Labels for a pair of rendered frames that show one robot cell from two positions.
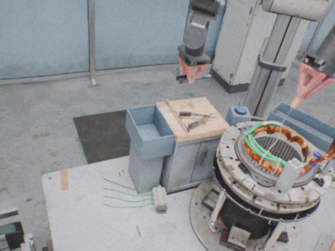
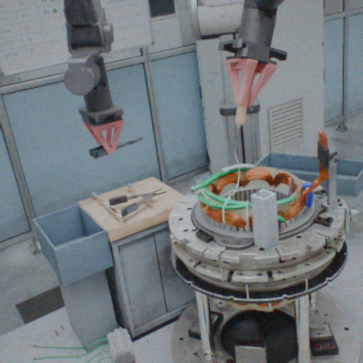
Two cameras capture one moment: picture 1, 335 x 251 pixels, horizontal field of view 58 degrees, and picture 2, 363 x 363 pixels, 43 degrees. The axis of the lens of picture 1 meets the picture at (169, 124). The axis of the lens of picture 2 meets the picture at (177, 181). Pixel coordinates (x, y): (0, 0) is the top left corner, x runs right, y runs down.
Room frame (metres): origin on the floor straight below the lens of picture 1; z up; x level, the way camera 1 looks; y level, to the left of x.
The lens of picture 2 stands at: (-0.11, -0.20, 1.50)
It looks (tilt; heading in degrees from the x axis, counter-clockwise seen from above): 23 degrees down; 2
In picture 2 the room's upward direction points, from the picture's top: 8 degrees counter-clockwise
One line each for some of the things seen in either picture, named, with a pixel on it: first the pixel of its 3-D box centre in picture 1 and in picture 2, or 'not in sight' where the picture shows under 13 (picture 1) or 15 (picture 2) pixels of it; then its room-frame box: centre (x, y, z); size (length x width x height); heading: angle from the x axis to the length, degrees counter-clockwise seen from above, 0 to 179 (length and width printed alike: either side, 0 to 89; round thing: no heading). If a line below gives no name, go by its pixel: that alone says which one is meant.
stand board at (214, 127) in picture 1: (192, 117); (134, 205); (0.83, -0.07, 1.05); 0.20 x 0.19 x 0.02; 119
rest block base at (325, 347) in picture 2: (279, 229); (320, 337); (0.62, -0.43, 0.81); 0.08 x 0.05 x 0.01; 177
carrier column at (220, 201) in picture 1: (220, 204); (205, 317); (0.61, -0.20, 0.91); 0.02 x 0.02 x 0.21
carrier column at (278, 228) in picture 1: (277, 231); (302, 329); (0.55, -0.37, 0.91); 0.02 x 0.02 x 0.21
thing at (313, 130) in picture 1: (292, 150); (309, 217); (0.91, -0.49, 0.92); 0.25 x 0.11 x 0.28; 55
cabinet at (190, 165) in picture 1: (184, 148); (144, 259); (0.83, -0.07, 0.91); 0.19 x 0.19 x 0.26; 29
